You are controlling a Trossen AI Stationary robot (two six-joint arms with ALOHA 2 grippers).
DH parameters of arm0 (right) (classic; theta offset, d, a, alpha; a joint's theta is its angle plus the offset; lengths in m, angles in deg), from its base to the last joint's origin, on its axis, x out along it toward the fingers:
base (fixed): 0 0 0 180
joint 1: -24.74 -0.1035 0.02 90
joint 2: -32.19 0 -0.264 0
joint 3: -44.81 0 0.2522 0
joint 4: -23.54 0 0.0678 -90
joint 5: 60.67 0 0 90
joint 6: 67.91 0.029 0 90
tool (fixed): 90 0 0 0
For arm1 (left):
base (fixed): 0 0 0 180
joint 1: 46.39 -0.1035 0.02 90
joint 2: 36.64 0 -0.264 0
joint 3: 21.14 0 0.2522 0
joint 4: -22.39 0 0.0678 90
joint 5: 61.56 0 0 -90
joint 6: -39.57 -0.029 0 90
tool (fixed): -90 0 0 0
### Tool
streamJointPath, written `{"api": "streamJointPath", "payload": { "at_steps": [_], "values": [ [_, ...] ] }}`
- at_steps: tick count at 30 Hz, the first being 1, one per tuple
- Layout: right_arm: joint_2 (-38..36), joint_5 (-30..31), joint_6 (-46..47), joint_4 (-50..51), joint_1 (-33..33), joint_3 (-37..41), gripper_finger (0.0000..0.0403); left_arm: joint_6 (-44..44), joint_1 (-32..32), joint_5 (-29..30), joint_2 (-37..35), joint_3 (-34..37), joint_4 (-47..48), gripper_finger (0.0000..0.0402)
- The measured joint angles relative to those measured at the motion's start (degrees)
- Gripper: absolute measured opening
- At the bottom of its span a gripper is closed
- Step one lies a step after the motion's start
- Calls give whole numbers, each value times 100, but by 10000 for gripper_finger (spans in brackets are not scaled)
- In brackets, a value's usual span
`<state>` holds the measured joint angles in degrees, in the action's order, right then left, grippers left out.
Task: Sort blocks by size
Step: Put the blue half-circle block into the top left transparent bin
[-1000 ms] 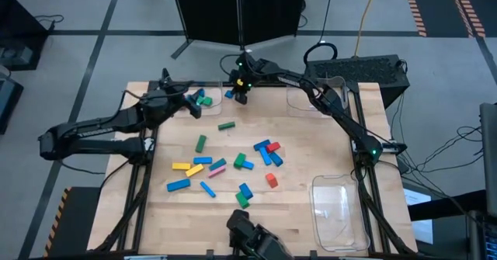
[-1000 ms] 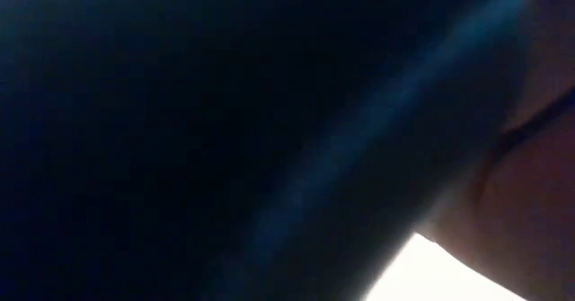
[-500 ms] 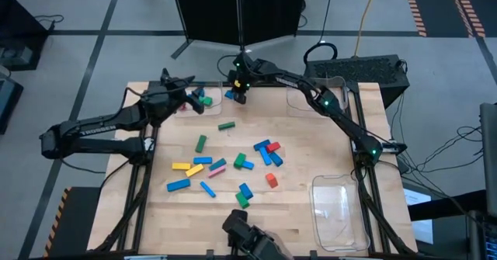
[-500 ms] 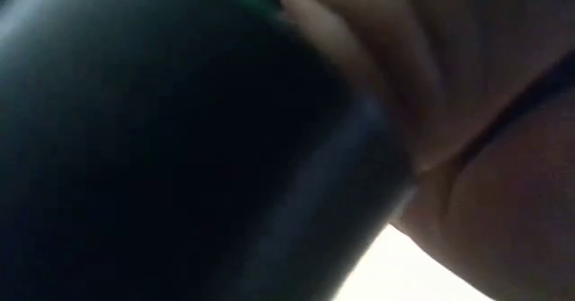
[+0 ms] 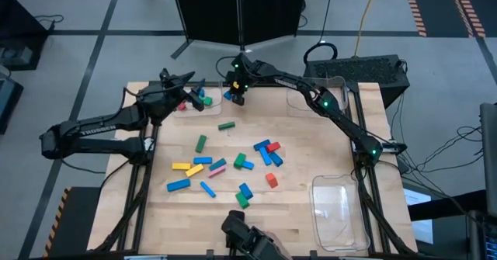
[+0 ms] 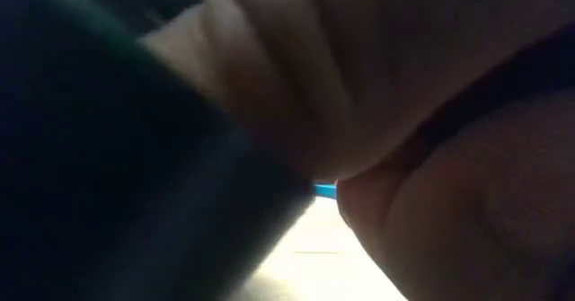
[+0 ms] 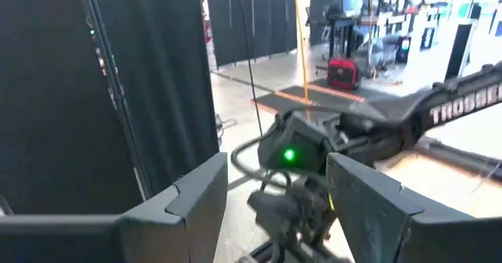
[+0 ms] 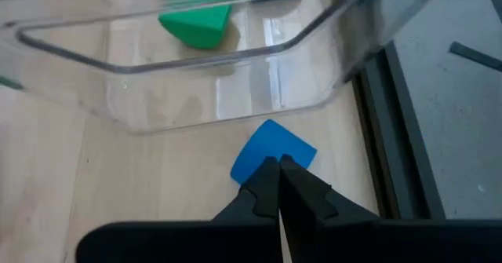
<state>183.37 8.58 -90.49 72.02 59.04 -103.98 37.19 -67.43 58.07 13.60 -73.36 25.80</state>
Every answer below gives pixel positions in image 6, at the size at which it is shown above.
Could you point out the long blue block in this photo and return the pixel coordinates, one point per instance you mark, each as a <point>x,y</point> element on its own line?
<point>325,191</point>

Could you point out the person's hand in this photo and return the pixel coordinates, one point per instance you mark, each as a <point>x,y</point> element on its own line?
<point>292,67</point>

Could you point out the person's sleeve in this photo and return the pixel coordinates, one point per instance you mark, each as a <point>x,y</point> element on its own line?
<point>90,157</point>

